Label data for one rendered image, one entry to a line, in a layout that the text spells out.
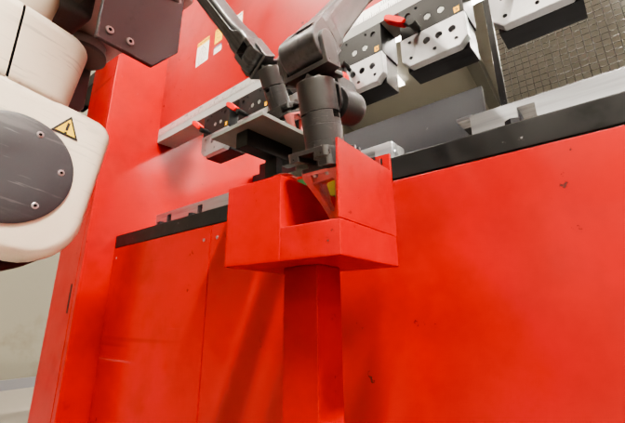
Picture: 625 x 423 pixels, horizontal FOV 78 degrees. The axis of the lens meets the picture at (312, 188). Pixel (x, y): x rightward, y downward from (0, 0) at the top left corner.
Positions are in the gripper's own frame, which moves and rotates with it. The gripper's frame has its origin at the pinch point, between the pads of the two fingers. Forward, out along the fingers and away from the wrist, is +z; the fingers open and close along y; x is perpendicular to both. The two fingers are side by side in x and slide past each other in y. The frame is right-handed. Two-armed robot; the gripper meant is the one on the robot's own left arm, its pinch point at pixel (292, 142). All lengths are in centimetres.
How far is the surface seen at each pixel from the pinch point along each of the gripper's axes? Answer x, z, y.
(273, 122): 13.1, -4.2, -7.8
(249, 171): -64, -1, 87
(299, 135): 5.7, -0.4, -7.4
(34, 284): -27, 30, 364
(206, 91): -23, -33, 51
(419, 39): -13.7, -12.4, -33.9
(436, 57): -11.9, -6.8, -36.8
